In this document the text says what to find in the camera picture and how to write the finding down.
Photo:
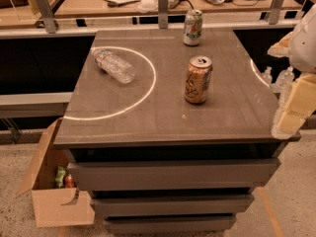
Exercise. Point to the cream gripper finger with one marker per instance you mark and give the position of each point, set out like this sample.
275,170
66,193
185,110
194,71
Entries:
302,98
290,123

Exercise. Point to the green white 7up can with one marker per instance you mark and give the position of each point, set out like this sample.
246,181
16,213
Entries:
192,27

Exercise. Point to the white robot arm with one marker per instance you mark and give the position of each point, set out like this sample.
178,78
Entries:
302,56

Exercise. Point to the clear bottle behind table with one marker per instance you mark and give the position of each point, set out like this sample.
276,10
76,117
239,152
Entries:
267,76

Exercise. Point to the orange soda can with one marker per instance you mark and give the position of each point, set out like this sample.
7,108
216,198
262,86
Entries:
197,79

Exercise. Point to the clear plastic water bottle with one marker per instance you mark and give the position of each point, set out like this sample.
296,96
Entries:
114,65

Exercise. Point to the red can in box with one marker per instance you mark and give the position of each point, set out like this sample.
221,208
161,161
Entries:
69,182

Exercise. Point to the grey drawer cabinet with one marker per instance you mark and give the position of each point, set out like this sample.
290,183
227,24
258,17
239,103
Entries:
151,161

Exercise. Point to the white face mask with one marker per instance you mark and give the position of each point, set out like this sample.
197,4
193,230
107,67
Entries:
145,6

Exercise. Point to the green snack bag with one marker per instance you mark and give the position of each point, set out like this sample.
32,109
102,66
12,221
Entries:
60,174

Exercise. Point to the brown cardboard box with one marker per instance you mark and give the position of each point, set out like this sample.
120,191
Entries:
54,207

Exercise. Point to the metal bracket right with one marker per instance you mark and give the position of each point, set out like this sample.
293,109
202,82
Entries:
273,15

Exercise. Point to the metal bracket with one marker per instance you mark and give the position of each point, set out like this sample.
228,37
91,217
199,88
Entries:
47,16
273,15
163,14

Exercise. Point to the metal bracket middle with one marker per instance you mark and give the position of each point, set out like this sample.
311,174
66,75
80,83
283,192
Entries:
163,14

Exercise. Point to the metal bracket left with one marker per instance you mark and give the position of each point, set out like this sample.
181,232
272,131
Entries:
47,16

